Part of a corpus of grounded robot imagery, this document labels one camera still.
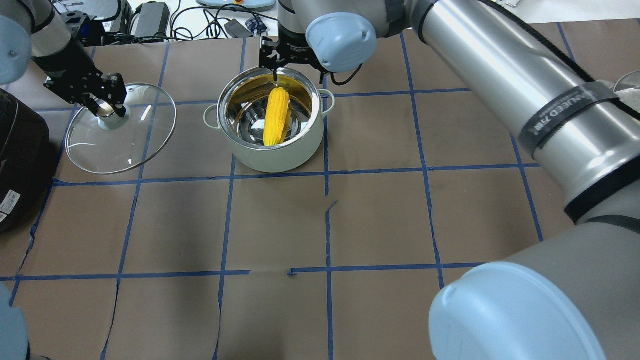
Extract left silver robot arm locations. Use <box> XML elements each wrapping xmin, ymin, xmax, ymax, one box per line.
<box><xmin>0</xmin><ymin>0</ymin><xmax>127</xmax><ymax>118</ymax></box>

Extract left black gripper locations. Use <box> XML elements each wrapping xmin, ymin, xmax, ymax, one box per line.
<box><xmin>44</xmin><ymin>63</ymin><xmax>127</xmax><ymax>117</ymax></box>

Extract yellow corn cob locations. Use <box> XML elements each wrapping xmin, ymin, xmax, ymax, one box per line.
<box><xmin>263</xmin><ymin>87</ymin><xmax>290</xmax><ymax>147</ymax></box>

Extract glass pot lid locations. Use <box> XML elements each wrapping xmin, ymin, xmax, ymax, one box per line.
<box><xmin>65</xmin><ymin>83</ymin><xmax>177</xmax><ymax>175</ymax></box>

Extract dark brown rice cooker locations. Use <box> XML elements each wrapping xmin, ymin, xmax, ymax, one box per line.
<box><xmin>0</xmin><ymin>89</ymin><xmax>53</xmax><ymax>233</ymax></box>

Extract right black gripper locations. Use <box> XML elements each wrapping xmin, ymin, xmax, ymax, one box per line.
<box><xmin>258</xmin><ymin>30</ymin><xmax>329</xmax><ymax>85</ymax></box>

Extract steel bowl with food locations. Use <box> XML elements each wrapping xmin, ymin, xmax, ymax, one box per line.
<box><xmin>613</xmin><ymin>70</ymin><xmax>640</xmax><ymax>103</ymax></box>

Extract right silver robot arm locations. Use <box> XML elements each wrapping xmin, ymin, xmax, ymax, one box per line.
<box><xmin>262</xmin><ymin>33</ymin><xmax>639</xmax><ymax>360</ymax></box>

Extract black power adapter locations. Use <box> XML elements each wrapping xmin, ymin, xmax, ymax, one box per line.
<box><xmin>132</xmin><ymin>1</ymin><xmax>170</xmax><ymax>43</ymax></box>

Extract pale green cooking pot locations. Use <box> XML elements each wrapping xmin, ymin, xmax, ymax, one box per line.
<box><xmin>202</xmin><ymin>67</ymin><xmax>336</xmax><ymax>173</ymax></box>

